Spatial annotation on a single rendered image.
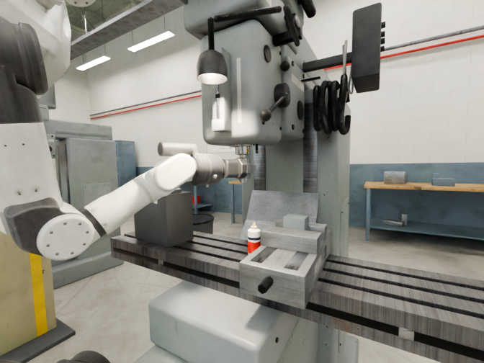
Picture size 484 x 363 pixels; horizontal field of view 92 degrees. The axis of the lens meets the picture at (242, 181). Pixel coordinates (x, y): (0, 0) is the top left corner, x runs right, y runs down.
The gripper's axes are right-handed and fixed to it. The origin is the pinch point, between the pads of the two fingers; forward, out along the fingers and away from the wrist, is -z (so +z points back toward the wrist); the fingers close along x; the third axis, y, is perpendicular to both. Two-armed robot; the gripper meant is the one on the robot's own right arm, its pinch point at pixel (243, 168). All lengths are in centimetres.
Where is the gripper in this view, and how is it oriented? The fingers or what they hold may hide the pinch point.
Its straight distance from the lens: 73.9
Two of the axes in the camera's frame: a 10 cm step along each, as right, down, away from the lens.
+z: -7.6, 0.5, -6.5
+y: 0.1, 10.0, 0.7
